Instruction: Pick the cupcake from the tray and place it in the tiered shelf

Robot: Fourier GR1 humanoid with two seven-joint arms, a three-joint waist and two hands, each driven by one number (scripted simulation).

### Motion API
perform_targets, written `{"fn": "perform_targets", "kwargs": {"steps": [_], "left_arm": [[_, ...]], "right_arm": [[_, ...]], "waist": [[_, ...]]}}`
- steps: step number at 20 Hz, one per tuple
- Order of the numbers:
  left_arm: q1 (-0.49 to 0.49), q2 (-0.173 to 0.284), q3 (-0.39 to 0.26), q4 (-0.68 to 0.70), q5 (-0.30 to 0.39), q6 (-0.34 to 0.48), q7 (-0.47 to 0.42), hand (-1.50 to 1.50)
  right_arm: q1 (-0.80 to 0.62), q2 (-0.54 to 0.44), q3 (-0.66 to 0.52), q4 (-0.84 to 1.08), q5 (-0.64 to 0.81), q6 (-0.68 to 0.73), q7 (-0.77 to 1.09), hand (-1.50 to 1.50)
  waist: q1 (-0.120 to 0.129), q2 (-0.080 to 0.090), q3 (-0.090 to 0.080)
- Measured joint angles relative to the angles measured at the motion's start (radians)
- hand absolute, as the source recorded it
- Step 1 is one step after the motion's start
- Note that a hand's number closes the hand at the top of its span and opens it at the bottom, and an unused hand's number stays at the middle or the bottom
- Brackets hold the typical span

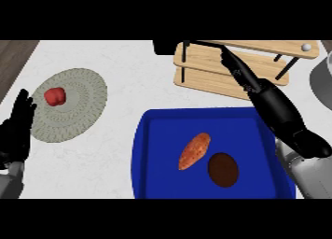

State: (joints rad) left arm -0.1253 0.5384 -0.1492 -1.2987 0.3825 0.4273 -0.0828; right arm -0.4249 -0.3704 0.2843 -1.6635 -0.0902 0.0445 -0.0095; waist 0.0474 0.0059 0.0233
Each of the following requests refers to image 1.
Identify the small white ball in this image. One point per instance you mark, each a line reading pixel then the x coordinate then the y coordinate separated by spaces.
pixel 305 47

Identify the brown chocolate cupcake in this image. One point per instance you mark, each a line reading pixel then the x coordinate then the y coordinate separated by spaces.
pixel 222 169

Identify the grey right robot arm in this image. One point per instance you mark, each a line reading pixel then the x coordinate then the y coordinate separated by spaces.
pixel 309 174

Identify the red bell pepper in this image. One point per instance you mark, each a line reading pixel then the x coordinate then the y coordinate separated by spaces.
pixel 54 96

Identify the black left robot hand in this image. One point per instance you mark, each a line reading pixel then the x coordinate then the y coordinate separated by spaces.
pixel 13 130

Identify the wooden tiered shelf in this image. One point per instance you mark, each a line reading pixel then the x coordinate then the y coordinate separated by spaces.
pixel 209 68

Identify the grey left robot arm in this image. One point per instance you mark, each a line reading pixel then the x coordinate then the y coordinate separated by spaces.
pixel 6 182

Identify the orange sweet potato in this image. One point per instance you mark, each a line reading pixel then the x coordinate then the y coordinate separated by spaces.
pixel 194 151

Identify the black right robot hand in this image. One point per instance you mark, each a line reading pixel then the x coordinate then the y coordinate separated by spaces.
pixel 273 105

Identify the round grey woven placemat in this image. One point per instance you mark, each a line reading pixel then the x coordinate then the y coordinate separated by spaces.
pixel 73 105

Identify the grey metal pot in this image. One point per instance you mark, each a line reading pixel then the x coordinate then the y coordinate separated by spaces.
pixel 330 84

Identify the black box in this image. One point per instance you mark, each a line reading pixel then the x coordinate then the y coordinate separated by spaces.
pixel 165 47

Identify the blue tray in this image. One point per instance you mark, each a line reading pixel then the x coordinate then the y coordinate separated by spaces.
pixel 209 146

